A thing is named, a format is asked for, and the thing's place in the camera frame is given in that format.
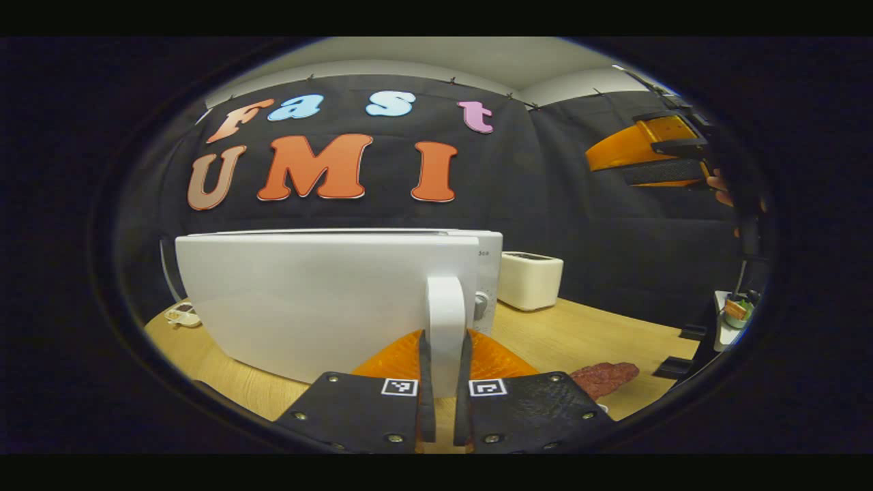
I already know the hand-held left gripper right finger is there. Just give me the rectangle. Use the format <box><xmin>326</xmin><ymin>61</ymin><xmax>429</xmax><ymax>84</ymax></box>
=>
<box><xmin>454</xmin><ymin>329</ymin><xmax>618</xmax><ymax>455</ymax></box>

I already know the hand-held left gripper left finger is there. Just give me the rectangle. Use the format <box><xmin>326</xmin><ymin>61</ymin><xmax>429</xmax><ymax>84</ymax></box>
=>
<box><xmin>273</xmin><ymin>329</ymin><xmax>438</xmax><ymax>455</ymax></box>

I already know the reddish brown meat slice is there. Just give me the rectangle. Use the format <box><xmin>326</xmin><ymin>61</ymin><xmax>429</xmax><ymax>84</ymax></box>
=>
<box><xmin>569</xmin><ymin>362</ymin><xmax>640</xmax><ymax>401</ymax></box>

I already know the white microwave oven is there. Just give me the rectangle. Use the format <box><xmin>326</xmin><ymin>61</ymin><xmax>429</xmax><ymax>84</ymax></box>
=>
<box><xmin>175</xmin><ymin>228</ymin><xmax>503</xmax><ymax>400</ymax></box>

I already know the white toaster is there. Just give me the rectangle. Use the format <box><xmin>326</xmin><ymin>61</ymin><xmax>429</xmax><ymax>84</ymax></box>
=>
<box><xmin>498</xmin><ymin>252</ymin><xmax>564</xmax><ymax>312</ymax></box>

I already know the black metal stand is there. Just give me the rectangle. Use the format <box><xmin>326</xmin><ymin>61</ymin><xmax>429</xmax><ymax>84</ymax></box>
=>
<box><xmin>651</xmin><ymin>324</ymin><xmax>711</xmax><ymax>380</ymax></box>

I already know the white divided condiment dish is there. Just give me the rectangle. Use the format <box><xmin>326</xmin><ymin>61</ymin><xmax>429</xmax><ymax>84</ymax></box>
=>
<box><xmin>165</xmin><ymin>303</ymin><xmax>203</xmax><ymax>328</ymax></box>

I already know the white power cable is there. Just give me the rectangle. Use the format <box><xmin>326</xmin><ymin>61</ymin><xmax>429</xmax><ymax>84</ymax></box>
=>
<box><xmin>160</xmin><ymin>237</ymin><xmax>186</xmax><ymax>301</ymax></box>

